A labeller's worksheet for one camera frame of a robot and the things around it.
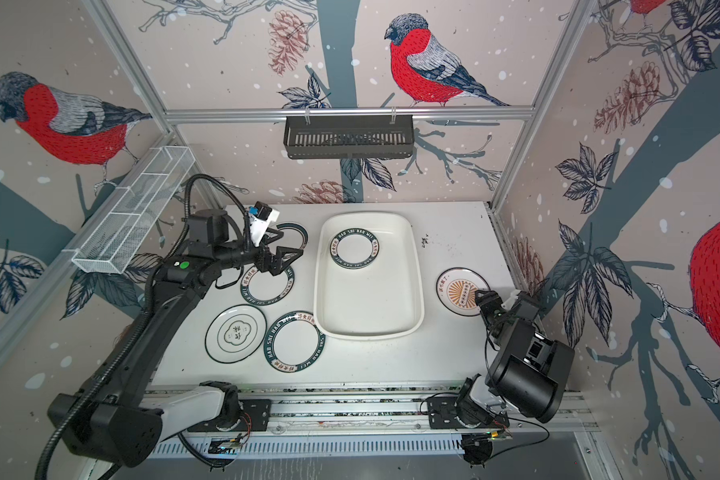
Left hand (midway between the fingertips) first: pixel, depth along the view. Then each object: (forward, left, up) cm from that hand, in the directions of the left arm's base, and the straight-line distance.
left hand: (288, 241), depth 70 cm
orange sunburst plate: (+4, -49, -32) cm, 58 cm away
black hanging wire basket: (+51, -13, -3) cm, 53 cm away
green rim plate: (+21, -15, -30) cm, 39 cm away
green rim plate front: (-13, +2, -30) cm, 33 cm away
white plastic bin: (-1, -25, -30) cm, 39 cm away
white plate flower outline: (-10, +21, -31) cm, 39 cm away
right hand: (-2, -55, -28) cm, 61 cm away
